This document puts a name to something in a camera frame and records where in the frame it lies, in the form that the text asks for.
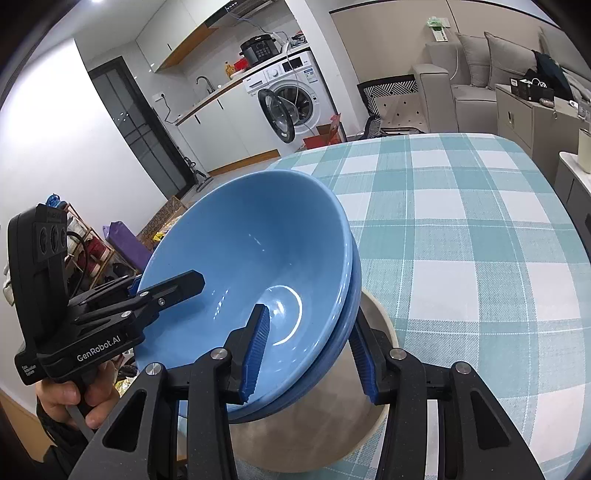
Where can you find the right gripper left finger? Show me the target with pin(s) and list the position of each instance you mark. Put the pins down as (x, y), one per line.
(138, 440)

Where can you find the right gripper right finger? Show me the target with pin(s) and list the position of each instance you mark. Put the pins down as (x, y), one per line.
(476, 437)

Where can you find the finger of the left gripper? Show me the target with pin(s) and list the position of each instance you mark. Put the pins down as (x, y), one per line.
(133, 288)
(173, 291)

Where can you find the light blue bowl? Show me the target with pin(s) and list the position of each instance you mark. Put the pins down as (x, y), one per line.
(278, 238)

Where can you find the beige plate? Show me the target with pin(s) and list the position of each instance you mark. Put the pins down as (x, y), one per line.
(321, 428)

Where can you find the white kitchen base cabinets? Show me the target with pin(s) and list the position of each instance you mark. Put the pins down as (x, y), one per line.
(228, 130)

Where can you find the person hand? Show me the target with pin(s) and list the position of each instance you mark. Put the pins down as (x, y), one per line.
(101, 396)

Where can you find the wooden shoe rack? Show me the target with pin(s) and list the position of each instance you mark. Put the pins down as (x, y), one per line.
(90, 260)

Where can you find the cardboard box on floor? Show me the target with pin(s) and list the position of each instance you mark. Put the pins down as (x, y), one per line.
(172, 209)

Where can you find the black glass door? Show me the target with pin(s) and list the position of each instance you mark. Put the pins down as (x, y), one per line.
(141, 128)

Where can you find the teal checked tablecloth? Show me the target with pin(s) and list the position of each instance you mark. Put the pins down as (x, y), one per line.
(475, 259)

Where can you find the red open cardboard box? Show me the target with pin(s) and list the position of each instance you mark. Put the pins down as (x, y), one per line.
(327, 135)

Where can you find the white washing machine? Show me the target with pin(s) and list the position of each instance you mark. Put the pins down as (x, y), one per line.
(292, 99)

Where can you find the white marble coffee table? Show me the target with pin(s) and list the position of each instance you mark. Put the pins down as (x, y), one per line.
(572, 185)

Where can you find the black pressure cooker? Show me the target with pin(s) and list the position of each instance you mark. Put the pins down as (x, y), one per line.
(258, 49)

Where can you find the black range hood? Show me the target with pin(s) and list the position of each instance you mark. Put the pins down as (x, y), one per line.
(243, 9)

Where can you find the grey drawer cabinet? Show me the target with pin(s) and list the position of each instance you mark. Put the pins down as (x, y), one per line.
(541, 132)

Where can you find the cream tumbler cup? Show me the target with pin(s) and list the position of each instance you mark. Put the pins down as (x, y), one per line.
(584, 150)

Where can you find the grey sofa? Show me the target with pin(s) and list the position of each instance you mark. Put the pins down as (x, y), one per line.
(457, 84)

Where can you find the black box on cabinet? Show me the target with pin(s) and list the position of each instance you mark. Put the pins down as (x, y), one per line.
(532, 90)

